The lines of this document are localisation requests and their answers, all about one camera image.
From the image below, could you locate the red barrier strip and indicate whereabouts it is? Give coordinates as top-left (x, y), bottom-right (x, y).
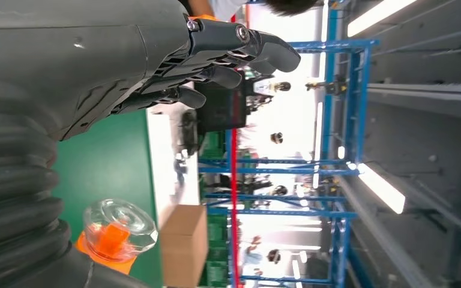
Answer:
top-left (229, 16), bottom-right (243, 288)

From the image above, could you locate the person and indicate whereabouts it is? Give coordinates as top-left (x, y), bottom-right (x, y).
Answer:
top-left (187, 0), bottom-right (319, 23)
top-left (238, 125), bottom-right (284, 150)

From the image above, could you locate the green plastic crate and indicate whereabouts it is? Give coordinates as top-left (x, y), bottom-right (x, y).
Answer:
top-left (204, 224), bottom-right (232, 287)
top-left (200, 131), bottom-right (227, 160)

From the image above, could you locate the blue steel rack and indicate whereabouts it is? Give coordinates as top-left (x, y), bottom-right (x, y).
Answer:
top-left (198, 37), bottom-right (381, 288)

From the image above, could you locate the white humanoid robot black head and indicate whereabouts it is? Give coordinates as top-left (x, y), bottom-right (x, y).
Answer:
top-left (250, 77), bottom-right (292, 112)
top-left (250, 179), bottom-right (289, 200)

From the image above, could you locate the black handheld controller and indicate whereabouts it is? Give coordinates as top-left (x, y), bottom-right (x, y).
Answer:
top-left (181, 109), bottom-right (199, 157)

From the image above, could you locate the brown cardboard box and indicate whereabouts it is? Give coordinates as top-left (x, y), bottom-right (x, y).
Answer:
top-left (159, 205), bottom-right (209, 288)

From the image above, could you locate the long ceiling light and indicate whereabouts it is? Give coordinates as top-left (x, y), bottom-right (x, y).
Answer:
top-left (357, 162), bottom-right (407, 215)
top-left (346, 0), bottom-right (419, 38)

